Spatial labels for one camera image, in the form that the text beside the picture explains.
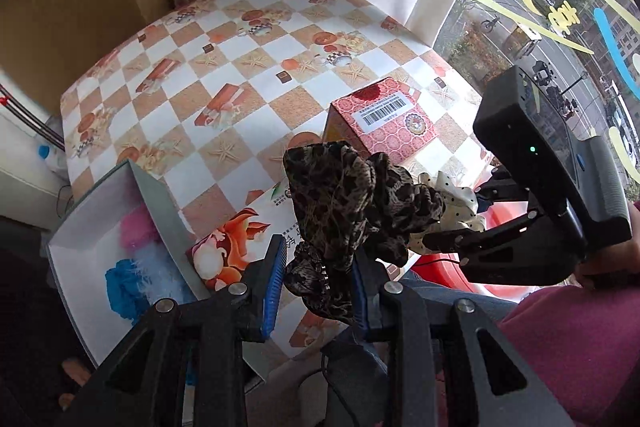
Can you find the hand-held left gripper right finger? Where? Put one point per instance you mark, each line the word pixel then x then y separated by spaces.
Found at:
pixel 361 307

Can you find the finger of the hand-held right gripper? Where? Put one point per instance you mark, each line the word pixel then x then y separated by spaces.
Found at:
pixel 510 252
pixel 507 194

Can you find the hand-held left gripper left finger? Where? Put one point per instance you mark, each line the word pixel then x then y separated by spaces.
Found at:
pixel 272 287

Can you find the cream polka dot scrunchie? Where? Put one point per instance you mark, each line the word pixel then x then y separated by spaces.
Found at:
pixel 457 202

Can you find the leopard print scrunchie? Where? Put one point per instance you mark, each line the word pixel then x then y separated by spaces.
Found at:
pixel 340 197

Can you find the light blue fluffy scrunchie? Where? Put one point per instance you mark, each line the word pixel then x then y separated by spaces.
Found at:
pixel 160 272

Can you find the pink sponge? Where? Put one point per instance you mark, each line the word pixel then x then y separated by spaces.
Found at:
pixel 137 227

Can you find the blue knitted cloth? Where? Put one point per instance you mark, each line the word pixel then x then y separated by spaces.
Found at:
pixel 122 287

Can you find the white cardboard box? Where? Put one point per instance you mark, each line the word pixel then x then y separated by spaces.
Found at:
pixel 80 252

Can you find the person's right forearm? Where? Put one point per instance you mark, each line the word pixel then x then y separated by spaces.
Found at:
pixel 575 347

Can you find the person's right hand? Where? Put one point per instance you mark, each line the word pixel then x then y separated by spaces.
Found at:
pixel 597 269

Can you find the red plastic stool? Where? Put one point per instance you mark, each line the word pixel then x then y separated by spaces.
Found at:
pixel 500 293

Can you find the fox print carton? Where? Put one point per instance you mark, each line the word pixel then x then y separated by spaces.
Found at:
pixel 235 237

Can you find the red patterned box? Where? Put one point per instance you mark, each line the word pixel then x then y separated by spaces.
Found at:
pixel 385 127

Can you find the person's bare foot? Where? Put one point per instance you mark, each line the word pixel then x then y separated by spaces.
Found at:
pixel 75 369

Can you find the checkered printed tablecloth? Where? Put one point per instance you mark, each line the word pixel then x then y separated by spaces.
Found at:
pixel 225 57

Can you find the blue-capped plastic bottle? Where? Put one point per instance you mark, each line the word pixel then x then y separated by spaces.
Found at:
pixel 47 154

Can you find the brown cardboard sheet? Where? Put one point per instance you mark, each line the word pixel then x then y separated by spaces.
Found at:
pixel 75 7

